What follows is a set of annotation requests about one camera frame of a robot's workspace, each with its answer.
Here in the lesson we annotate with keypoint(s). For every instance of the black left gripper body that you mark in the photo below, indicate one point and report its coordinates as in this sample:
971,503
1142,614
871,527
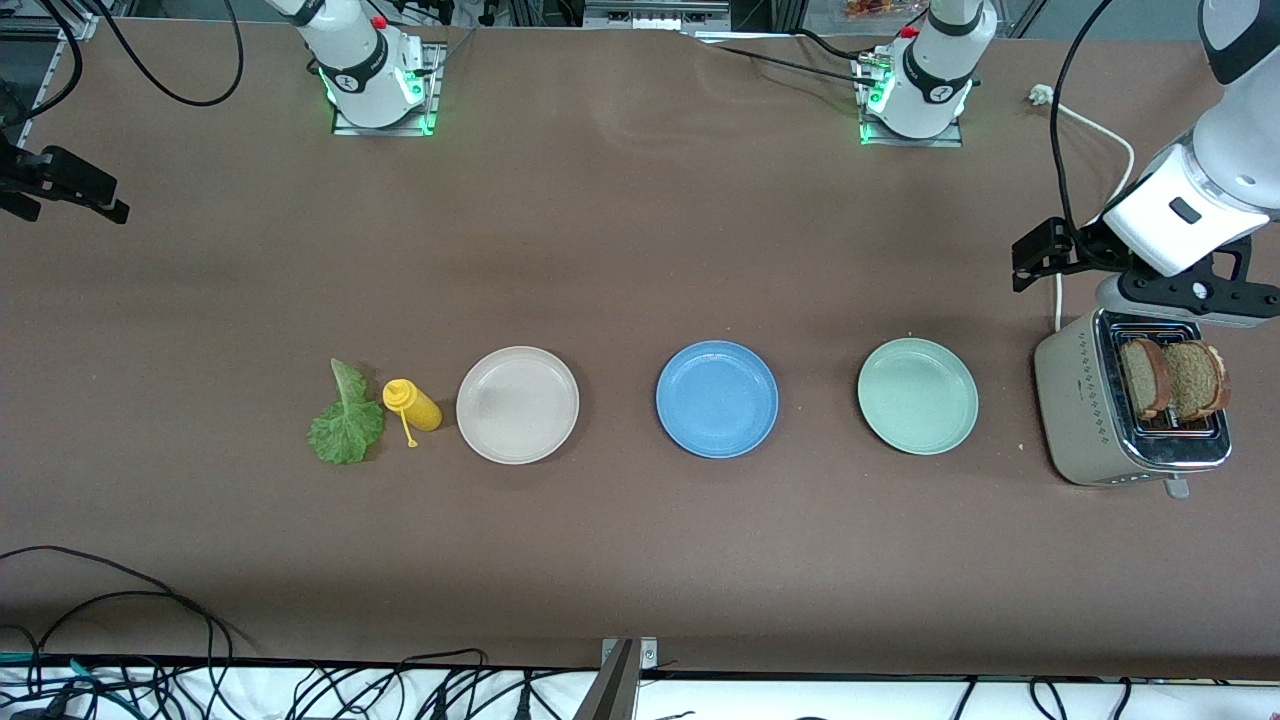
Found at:
1088,246

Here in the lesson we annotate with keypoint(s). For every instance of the brown bread slice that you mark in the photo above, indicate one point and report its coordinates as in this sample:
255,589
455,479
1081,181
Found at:
1197,382
1143,380

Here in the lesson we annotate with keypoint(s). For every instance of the green lettuce leaf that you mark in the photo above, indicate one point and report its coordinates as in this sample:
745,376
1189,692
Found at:
345,430

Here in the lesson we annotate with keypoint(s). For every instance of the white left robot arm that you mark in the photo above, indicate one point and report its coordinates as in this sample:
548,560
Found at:
935,90

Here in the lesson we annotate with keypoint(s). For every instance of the mint green round plate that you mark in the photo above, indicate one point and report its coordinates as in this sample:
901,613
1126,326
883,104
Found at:
918,397

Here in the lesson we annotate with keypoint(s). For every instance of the blue round plate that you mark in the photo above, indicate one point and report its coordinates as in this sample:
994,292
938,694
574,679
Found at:
717,400

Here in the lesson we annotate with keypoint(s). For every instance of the pale beige round plate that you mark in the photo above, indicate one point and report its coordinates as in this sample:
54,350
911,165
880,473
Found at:
517,410

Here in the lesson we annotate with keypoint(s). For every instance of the silver two-slot toaster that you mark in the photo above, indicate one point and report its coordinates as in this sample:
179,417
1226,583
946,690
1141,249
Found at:
1075,420

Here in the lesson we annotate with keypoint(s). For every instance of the orange snack packet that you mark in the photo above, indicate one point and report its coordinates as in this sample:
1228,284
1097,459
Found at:
870,8

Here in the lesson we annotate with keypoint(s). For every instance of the yellow mustard squeeze bottle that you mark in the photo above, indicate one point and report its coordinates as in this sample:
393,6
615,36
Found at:
420,408

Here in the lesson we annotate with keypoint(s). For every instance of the grey metal box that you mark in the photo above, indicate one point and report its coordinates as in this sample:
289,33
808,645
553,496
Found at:
655,15

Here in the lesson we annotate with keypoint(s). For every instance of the black power plug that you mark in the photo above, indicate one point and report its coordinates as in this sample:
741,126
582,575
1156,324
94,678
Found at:
522,702
437,705

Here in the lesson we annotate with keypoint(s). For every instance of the metal corner bracket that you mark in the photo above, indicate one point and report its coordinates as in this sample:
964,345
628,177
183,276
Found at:
80,27

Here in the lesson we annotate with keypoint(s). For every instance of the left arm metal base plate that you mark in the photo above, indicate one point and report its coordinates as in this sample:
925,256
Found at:
915,142

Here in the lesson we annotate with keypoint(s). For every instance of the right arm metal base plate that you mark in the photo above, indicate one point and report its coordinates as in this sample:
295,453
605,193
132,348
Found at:
436,95

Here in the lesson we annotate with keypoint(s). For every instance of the aluminium camera post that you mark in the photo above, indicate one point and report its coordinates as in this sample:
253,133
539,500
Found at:
615,690

